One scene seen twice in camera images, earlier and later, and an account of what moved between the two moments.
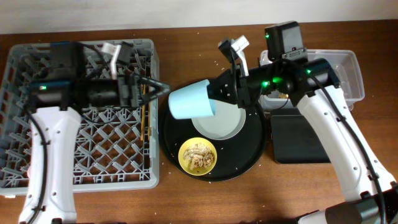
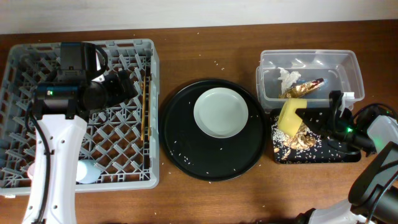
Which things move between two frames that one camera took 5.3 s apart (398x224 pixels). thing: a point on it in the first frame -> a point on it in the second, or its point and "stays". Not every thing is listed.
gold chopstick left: (143, 114) stays
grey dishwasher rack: (115, 149) stays
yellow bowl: (197, 156) -> (288, 121)
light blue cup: (191, 101) -> (87, 172)
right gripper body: (244, 94) -> (343, 129)
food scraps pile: (199, 155) -> (298, 139)
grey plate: (227, 120) stays
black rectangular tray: (294, 140) stays
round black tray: (234, 155) stays
